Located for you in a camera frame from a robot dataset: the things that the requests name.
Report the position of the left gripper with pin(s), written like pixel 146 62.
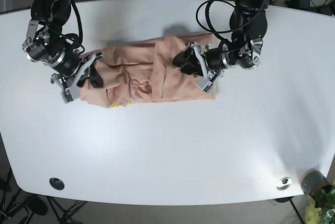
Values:
pixel 210 63

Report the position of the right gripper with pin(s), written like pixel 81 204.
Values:
pixel 71 69

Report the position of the peach T-shirt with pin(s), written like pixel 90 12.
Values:
pixel 144 73

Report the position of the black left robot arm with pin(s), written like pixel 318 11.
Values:
pixel 240 45

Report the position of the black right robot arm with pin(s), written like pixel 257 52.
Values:
pixel 54 37

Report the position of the black table grommet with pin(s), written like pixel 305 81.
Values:
pixel 57 184

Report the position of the silver table grommet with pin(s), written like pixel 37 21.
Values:
pixel 284 183

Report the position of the grey plant pot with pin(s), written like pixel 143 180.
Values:
pixel 313 180

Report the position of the green potted plant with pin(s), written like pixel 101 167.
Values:
pixel 320 206

